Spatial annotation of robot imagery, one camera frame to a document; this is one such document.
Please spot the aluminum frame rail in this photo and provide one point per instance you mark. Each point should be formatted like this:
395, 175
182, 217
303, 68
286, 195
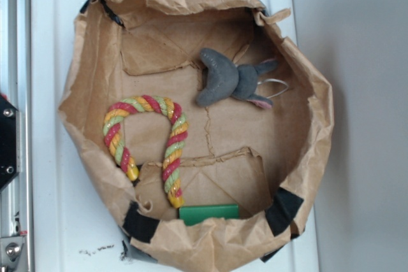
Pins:
17, 198

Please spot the gray plush animal toy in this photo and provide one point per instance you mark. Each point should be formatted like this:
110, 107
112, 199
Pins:
225, 79

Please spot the brown paper bag bin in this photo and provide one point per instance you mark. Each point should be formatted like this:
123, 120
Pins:
269, 162

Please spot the red yellow green rope toy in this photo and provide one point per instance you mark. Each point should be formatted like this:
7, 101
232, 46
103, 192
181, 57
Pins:
174, 147

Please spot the green block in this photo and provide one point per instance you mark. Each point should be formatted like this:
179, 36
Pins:
192, 215

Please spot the black mounting plate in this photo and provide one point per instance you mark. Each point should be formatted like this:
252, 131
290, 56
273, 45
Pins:
9, 142

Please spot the metal corner bracket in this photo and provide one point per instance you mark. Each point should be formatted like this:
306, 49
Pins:
13, 254

